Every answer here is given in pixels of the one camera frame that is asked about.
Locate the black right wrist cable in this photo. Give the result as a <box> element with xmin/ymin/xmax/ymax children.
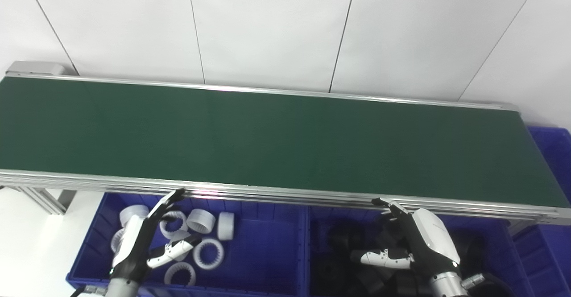
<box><xmin>462</xmin><ymin>272</ymin><xmax>507</xmax><ymax>297</ymax></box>

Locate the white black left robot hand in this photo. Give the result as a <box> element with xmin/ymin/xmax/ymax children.
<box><xmin>109</xmin><ymin>188</ymin><xmax>202</xmax><ymax>281</ymax></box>

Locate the blue bin with white parts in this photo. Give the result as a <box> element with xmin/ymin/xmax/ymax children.
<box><xmin>66</xmin><ymin>192</ymin><xmax>308</xmax><ymax>297</ymax></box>

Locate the blue plastic bin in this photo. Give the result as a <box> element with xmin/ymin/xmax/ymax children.
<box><xmin>513</xmin><ymin>127</ymin><xmax>571</xmax><ymax>297</ymax></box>

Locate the blue bin with black parts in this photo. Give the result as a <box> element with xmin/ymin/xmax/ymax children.
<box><xmin>306</xmin><ymin>206</ymin><xmax>538</xmax><ymax>297</ymax></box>

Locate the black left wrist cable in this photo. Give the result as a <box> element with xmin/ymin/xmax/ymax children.
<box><xmin>69</xmin><ymin>285</ymin><xmax>108</xmax><ymax>297</ymax></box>

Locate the grey conveyor motor housing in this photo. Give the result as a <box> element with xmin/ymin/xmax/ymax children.
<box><xmin>5</xmin><ymin>61</ymin><xmax>72</xmax><ymax>77</ymax></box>

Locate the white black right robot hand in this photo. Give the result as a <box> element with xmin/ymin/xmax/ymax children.
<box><xmin>360</xmin><ymin>197</ymin><xmax>461</xmax><ymax>279</ymax></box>

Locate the aluminium conveyor support leg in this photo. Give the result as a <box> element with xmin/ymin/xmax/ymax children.
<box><xmin>16</xmin><ymin>186</ymin><xmax>76</xmax><ymax>216</ymax></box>

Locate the green conveyor belt aluminium frame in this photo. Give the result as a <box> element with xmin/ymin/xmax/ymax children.
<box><xmin>0</xmin><ymin>72</ymin><xmax>571</xmax><ymax>225</ymax></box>

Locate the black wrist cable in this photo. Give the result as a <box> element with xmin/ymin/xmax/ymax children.
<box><xmin>69</xmin><ymin>285</ymin><xmax>108</xmax><ymax>297</ymax></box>
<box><xmin>462</xmin><ymin>272</ymin><xmax>507</xmax><ymax>297</ymax></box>

